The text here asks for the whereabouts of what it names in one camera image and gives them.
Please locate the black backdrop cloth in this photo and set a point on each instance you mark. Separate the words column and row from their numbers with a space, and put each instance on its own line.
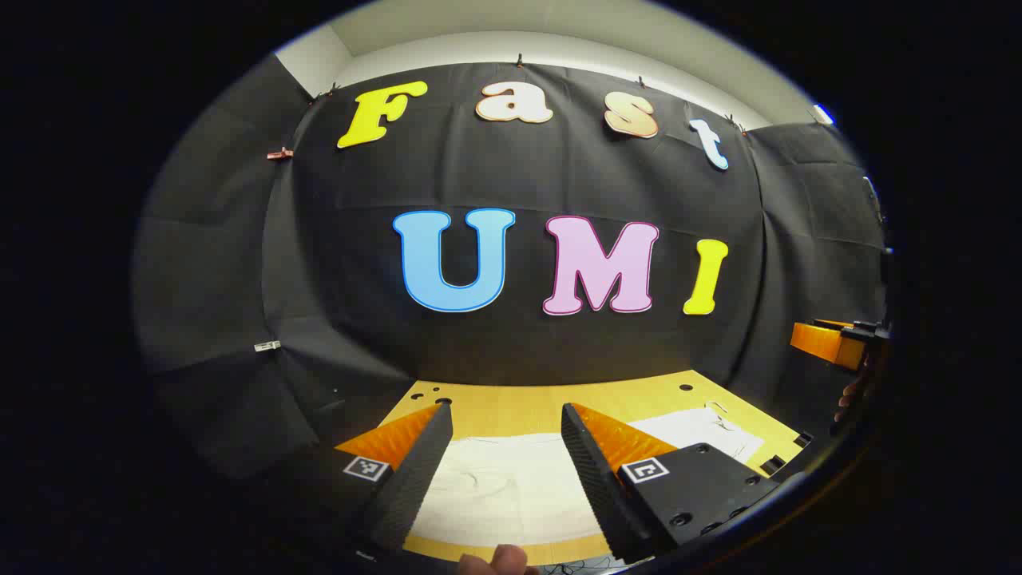
column 495, row 184

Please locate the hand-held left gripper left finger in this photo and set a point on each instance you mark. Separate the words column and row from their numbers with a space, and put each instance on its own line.
column 415, row 479

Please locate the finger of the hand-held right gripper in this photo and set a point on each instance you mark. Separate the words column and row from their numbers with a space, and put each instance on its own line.
column 822, row 342

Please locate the white jeans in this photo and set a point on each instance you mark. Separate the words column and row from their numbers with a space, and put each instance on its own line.
column 511, row 487

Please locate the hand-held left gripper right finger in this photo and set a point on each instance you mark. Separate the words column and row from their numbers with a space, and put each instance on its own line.
column 595, row 479

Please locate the small white clip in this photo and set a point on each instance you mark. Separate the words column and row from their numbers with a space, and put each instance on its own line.
column 267, row 346

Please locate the small red clip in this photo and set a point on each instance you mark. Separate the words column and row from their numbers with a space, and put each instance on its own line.
column 279, row 153

